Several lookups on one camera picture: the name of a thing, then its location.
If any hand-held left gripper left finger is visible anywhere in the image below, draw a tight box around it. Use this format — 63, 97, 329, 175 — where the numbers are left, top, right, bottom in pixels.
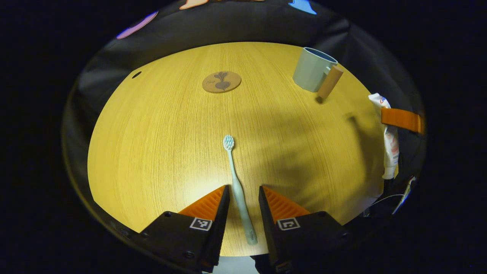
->
139, 185, 231, 274

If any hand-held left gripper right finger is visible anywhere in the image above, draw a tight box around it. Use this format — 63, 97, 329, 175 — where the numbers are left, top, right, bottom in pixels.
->
259, 185, 350, 274

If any white toothpaste tube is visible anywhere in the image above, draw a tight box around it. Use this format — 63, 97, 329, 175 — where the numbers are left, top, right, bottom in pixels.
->
368, 93, 400, 180

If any pale green toothbrush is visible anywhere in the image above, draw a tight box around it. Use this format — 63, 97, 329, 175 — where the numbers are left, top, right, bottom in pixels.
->
223, 135, 258, 245

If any pale green cup wooden handle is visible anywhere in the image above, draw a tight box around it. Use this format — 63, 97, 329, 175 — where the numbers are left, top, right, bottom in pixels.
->
292, 47, 344, 100

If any round cork coaster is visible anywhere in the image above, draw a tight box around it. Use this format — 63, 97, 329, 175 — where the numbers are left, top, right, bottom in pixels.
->
202, 71, 242, 94

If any black backdrop cloth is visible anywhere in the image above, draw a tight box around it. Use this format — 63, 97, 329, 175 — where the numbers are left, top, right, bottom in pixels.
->
63, 0, 427, 198

